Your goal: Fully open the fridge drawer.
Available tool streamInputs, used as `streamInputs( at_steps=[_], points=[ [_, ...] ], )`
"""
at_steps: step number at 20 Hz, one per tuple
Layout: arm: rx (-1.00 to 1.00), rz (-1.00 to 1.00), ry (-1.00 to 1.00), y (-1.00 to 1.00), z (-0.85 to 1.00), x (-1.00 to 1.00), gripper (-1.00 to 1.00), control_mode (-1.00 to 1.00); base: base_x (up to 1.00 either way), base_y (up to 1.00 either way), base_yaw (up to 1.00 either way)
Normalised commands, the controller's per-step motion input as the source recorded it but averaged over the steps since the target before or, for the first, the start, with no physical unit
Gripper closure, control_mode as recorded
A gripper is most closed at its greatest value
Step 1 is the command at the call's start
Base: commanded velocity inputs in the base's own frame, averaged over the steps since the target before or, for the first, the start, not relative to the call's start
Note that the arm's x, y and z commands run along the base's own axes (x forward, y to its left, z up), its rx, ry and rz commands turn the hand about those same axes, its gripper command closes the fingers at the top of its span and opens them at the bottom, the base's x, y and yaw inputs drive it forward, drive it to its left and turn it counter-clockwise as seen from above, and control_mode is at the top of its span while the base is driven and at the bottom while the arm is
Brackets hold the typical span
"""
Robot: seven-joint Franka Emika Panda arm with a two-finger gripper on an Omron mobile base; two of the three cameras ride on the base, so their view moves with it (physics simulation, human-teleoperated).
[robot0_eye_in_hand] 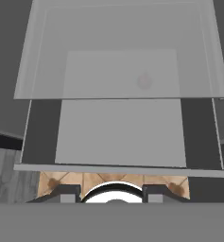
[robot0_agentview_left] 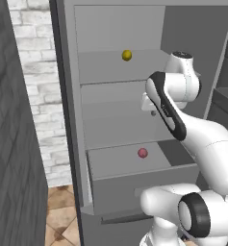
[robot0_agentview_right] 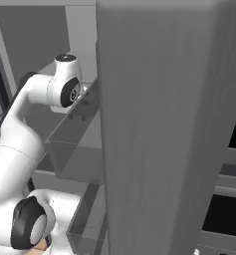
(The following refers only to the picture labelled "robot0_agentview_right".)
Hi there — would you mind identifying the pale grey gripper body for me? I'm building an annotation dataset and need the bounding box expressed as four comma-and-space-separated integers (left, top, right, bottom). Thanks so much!
69, 89, 99, 122

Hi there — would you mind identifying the translucent grey fridge bin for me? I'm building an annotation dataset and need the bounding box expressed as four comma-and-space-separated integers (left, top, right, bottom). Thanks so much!
65, 182, 110, 255
44, 78, 106, 185

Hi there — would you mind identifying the grey fridge door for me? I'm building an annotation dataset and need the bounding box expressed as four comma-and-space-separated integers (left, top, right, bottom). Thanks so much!
95, 0, 236, 255

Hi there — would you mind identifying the grey fridge body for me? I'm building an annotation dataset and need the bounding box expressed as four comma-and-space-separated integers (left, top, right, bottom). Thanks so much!
0, 0, 104, 255

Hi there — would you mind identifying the grey wall oven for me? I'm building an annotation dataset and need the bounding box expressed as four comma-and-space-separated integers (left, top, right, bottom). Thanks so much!
194, 97, 236, 255

